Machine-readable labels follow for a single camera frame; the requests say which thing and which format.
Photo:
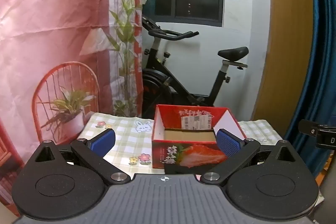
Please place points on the wooden door panel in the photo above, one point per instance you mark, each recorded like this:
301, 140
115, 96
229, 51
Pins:
287, 58

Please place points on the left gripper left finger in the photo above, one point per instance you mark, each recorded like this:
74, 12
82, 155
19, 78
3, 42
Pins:
91, 155

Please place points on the red strawberry cardboard box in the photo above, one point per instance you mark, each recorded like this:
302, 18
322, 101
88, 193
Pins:
186, 137

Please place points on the checkered bunny tablecloth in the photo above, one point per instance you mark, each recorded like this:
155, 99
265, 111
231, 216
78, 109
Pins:
132, 150

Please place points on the pink printed backdrop cloth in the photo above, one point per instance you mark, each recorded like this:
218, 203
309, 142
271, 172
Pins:
37, 36

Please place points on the black exercise bike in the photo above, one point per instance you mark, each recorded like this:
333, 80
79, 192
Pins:
182, 67

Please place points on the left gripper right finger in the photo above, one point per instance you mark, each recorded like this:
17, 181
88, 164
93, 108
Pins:
239, 153

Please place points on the blue curtain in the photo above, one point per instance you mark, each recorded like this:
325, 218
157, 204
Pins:
317, 99

